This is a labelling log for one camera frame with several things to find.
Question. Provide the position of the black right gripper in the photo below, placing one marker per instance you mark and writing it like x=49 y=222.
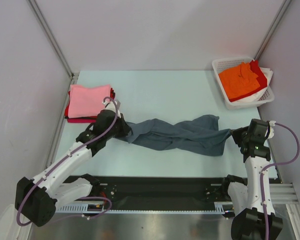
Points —
x=239 y=135

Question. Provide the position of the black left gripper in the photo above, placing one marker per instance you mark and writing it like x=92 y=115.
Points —
x=125 y=128

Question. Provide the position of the grey blue t shirt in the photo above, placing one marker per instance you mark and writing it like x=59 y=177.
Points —
x=200 y=136

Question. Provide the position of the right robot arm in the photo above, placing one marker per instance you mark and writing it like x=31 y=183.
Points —
x=255 y=217

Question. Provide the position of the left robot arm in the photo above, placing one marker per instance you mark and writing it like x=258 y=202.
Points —
x=38 y=198

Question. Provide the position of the red folded t shirt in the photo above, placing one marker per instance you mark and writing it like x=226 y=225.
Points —
x=67 y=110

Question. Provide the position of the pink folded t shirt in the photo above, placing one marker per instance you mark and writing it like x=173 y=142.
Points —
x=87 y=100

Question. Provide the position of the magenta folded t shirt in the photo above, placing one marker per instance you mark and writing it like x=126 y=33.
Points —
x=81 y=120

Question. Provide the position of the orange t shirt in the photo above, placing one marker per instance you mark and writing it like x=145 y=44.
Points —
x=239 y=82

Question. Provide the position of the red t shirt in basket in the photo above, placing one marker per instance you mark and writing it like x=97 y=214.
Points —
x=261 y=78

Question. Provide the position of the white plastic basket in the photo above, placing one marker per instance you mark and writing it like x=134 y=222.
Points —
x=260 y=97

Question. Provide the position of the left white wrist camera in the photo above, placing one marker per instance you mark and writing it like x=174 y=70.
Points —
x=113 y=106

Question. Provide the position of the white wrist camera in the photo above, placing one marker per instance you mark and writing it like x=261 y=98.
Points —
x=270 y=129
x=113 y=106

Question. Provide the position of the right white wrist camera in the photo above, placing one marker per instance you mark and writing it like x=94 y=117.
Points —
x=270 y=129

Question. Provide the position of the left aluminium frame post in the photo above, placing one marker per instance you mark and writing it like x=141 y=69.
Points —
x=38 y=14

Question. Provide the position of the aluminium frame post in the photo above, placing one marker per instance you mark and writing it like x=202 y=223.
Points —
x=284 y=8
x=38 y=14

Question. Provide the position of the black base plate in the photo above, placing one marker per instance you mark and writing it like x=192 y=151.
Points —
x=163 y=193

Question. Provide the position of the right aluminium frame post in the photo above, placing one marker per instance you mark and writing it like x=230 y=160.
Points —
x=284 y=8

